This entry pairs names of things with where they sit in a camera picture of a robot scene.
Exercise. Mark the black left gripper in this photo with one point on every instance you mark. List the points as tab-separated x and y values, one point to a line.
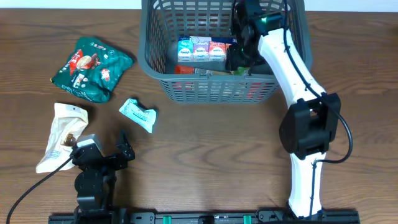
113	157

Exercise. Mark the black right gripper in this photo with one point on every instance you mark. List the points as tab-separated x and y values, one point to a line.
236	59

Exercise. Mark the green lid jar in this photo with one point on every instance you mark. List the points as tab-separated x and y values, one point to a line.
243	71

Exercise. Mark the blue tissue multipack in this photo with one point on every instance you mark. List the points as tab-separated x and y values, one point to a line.
203	49

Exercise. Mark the orange pasta packet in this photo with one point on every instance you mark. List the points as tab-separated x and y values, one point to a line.
218	87

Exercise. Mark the green snack bag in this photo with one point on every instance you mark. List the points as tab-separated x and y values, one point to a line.
93	70

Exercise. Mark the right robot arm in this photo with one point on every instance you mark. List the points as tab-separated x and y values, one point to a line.
311	120

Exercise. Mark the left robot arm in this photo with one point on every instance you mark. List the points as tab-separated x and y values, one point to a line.
96	182

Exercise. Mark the light teal small packet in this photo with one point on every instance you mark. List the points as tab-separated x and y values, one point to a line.
145	118

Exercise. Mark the beige paper pouch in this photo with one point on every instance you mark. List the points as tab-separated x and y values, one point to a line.
69	120

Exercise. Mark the grey plastic lattice basket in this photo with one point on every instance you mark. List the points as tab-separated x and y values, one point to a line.
163	22

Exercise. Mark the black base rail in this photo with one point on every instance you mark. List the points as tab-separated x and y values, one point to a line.
258	217

